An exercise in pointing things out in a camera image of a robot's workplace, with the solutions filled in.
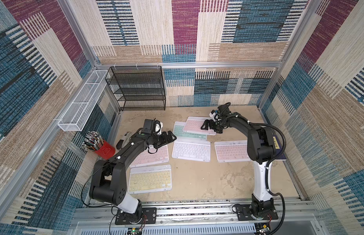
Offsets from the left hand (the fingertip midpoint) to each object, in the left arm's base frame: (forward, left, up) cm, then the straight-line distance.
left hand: (172, 140), depth 88 cm
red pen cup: (-5, +39, -4) cm, 39 cm away
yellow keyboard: (-18, +13, -12) cm, 25 cm away
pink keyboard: (-5, +18, -12) cm, 22 cm away
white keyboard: (-1, -15, -11) cm, 19 cm away
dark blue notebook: (-1, -68, -11) cm, 69 cm away
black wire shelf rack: (+41, +26, +7) cm, 49 cm away
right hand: (+12, -24, -7) cm, 28 cm away
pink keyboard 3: (+19, -14, -9) cm, 25 cm away
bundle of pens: (-4, +43, +6) cm, 43 cm away
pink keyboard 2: (-2, -36, -12) cm, 38 cm away
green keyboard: (+12, -3, -12) cm, 17 cm away
